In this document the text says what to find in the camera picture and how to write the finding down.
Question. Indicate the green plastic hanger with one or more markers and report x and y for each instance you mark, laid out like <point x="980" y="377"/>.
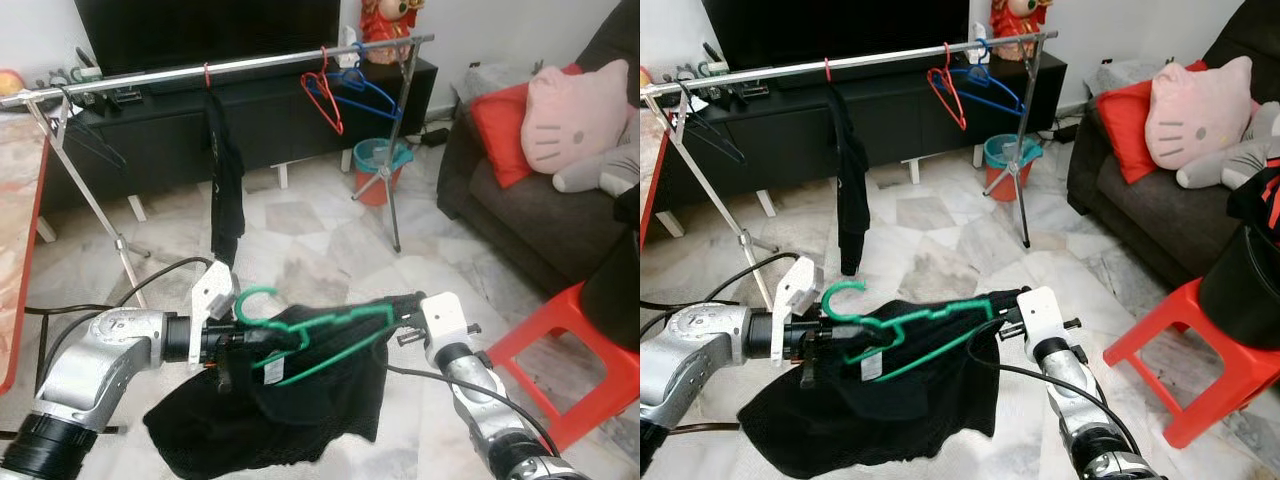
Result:
<point x="828" y="300"/>
<point x="243" y="300"/>

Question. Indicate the plain black shirt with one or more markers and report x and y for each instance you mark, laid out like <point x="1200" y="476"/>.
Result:
<point x="830" y="430"/>
<point x="230" y="430"/>

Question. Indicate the black red striped shirt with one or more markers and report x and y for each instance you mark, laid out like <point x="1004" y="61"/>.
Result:
<point x="1250" y="195"/>

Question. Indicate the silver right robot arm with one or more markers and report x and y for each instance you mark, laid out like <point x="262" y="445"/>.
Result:
<point x="1070" y="385"/>
<point x="470" y="385"/>

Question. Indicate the dark navy hanger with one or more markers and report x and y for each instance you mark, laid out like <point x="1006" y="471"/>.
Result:
<point x="725" y="145"/>
<point x="105" y="150"/>

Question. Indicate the blue plastic hanger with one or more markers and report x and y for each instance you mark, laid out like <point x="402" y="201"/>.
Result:
<point x="358" y="70"/>
<point x="983" y="62"/>

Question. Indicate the orange bin with teal bag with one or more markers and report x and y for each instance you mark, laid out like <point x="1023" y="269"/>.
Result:
<point x="1008" y="178"/>
<point x="378" y="182"/>

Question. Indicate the dark grey sofa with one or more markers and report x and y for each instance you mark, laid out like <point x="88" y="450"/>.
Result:
<point x="530" y="230"/>
<point x="1150" y="225"/>

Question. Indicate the red plastic stool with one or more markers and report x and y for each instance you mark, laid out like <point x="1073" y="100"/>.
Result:
<point x="575" y="330"/>
<point x="1180" y="340"/>

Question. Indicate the black power adapter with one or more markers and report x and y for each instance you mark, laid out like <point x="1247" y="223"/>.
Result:
<point x="435" y="137"/>
<point x="1063" y="132"/>

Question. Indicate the red cushion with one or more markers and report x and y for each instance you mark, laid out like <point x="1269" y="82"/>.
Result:
<point x="500" y="135"/>
<point x="1125" y="130"/>

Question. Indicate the black TV cabinet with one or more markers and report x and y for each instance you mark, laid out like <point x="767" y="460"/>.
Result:
<point x="280" y="130"/>
<point x="900" y="130"/>

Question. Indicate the red-edged marble table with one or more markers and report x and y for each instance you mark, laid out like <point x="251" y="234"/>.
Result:
<point x="18" y="230"/>
<point x="650" y="190"/>

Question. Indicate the grey marble side table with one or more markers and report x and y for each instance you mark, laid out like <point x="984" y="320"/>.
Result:
<point x="1110" y="80"/>
<point x="480" y="85"/>

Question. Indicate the grey plush toy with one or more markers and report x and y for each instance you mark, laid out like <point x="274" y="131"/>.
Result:
<point x="600" y="172"/>
<point x="1220" y="168"/>

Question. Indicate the pink cat face pillow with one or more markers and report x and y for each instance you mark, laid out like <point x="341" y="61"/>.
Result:
<point x="575" y="120"/>
<point x="1200" y="115"/>

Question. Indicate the silver clothes rack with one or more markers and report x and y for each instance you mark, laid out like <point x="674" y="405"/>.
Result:
<point x="760" y="78"/>
<point x="130" y="81"/>

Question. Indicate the red laughing Buddha statue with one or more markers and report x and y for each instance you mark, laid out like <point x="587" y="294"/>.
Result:
<point x="1015" y="28"/>
<point x="385" y="28"/>

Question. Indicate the orange ball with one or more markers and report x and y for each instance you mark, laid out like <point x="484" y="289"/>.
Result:
<point x="645" y="80"/>
<point x="10" y="83"/>

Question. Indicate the black television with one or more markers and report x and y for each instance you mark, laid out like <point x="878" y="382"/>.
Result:
<point x="830" y="35"/>
<point x="200" y="35"/>

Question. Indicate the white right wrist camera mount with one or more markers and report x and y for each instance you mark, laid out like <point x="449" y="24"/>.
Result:
<point x="1040" y="312"/>
<point x="445" y="318"/>

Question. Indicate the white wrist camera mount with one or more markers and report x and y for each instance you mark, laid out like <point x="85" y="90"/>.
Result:
<point x="445" y="318"/>
<point x="212" y="295"/>
<point x="1040" y="312"/>
<point x="797" y="290"/>

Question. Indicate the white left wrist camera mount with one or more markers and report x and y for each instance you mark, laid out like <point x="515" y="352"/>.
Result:
<point x="797" y="290"/>
<point x="212" y="295"/>

